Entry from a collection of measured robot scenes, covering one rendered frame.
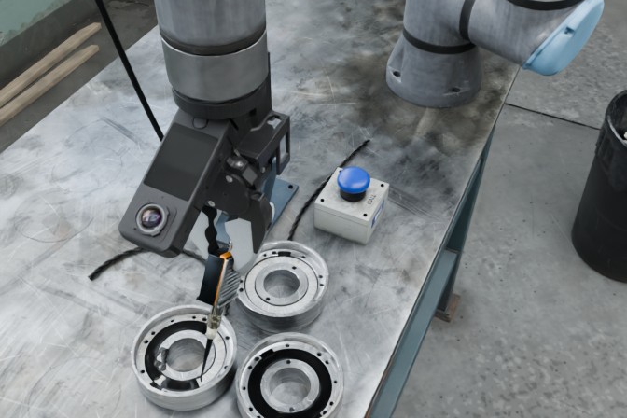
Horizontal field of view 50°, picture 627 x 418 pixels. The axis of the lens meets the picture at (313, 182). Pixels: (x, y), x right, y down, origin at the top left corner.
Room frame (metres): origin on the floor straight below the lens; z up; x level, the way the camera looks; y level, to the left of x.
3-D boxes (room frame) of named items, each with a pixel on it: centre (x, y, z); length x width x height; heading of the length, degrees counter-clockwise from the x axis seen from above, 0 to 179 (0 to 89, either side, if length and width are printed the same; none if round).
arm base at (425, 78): (0.89, -0.19, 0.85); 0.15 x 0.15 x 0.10
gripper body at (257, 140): (0.43, 0.07, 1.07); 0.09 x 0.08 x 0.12; 157
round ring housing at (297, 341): (0.34, 0.02, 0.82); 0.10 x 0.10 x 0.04
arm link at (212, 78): (0.42, 0.08, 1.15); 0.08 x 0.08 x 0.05
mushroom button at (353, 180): (0.59, -0.05, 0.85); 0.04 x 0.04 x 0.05
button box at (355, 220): (0.59, -0.05, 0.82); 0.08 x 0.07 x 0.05; 156
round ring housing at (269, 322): (0.46, 0.03, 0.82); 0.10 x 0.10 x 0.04
